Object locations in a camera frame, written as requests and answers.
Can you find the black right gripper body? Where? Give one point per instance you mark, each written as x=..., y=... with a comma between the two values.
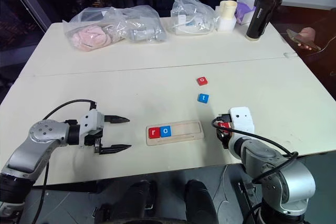
x=228, y=140

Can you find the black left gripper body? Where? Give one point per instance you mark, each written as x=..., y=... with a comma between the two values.
x=95, y=137

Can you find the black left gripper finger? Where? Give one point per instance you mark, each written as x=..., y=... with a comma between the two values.
x=116, y=119
x=115, y=149

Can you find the red letter b block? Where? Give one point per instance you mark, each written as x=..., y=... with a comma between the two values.
x=223, y=127

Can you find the dark smartphone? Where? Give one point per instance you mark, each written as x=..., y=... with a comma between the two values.
x=302, y=39

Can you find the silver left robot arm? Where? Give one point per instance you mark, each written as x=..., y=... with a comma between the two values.
x=39, y=132

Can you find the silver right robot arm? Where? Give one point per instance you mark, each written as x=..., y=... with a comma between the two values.
x=288, y=182

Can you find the blue letter t block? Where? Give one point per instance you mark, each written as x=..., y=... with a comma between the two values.
x=203, y=98

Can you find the wooden letter tray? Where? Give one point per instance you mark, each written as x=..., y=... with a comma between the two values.
x=183, y=132

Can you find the red letter r block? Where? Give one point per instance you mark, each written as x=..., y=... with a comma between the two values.
x=154, y=133

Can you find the red letter o block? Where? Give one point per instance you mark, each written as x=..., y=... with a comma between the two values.
x=202, y=81

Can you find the blue letter o block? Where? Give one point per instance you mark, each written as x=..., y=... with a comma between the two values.
x=166, y=131

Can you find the person's bare hand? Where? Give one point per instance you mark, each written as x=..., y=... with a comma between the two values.
x=309, y=33

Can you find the dark rounded shape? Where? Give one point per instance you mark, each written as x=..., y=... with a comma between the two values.
x=136, y=200
x=200, y=200

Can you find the pink fluffy cloth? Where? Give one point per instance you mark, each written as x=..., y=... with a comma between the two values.
x=90, y=36

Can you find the plastic bag with grey item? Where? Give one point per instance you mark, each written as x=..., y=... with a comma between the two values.
x=147, y=34

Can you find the clear bag with pink cloth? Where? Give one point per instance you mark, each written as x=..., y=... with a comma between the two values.
x=115, y=24

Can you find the cream cup on white base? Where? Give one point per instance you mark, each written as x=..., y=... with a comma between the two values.
x=227, y=15

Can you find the black drink bottle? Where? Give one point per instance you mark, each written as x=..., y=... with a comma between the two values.
x=261, y=16

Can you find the purple item in bag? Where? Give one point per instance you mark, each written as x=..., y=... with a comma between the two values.
x=245, y=11

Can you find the clear bag with white parts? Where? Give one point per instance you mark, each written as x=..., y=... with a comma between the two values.
x=191, y=11

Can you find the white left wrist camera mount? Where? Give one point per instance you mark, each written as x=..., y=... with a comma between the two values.
x=92, y=120

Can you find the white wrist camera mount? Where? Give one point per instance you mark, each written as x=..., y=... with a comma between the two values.
x=242, y=119
x=92, y=120

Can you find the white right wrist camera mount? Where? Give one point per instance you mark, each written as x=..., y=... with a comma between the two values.
x=242, y=119

